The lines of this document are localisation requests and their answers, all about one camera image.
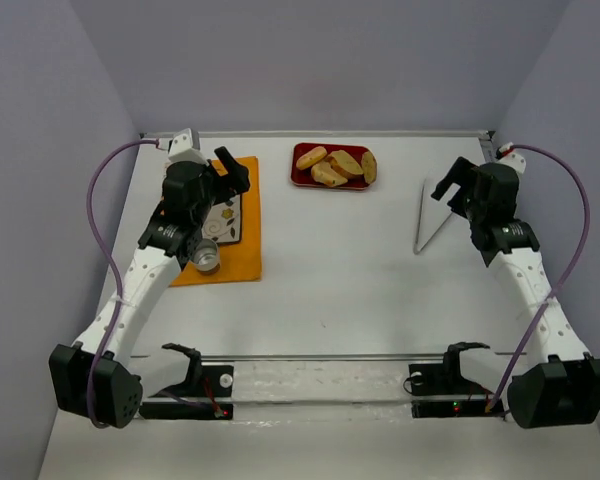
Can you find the small metal cup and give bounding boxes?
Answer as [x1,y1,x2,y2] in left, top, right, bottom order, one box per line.
[191,239,221,275]

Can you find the metal table rail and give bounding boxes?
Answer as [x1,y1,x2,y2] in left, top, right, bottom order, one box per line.
[129,351,529,362]

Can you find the metal tongs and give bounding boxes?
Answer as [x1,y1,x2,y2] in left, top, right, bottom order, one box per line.
[413,177,452,255]

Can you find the red rectangular tray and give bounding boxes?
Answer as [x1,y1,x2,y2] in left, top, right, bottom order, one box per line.
[290,142,377,191]

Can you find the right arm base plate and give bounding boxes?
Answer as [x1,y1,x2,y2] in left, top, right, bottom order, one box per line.
[402,342,509,420]

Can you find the floral square plate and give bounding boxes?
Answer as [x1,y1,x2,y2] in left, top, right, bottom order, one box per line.
[202,195,242,245]

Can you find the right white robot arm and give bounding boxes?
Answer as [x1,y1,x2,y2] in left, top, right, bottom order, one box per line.
[431,152,600,429]

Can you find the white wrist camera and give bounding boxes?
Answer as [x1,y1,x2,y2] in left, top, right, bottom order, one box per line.
[495,142,526,176]
[168,128,206,165]

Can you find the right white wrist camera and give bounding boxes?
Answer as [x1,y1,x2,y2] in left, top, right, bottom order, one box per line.
[495,142,526,176]

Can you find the bread slice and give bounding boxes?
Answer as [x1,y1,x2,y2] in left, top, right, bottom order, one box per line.
[361,151,377,185]
[295,146,328,171]
[311,161,348,188]
[326,150,363,179]

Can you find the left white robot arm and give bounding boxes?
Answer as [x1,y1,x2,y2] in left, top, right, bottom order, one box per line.
[48,146,250,429]

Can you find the orange cloth mat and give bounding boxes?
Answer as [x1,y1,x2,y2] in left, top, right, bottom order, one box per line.
[171,156,262,287]

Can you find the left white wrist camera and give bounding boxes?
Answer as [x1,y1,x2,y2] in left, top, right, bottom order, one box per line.
[168,128,206,165]

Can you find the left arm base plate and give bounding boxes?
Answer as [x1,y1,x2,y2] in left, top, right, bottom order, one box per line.
[130,343,234,421]

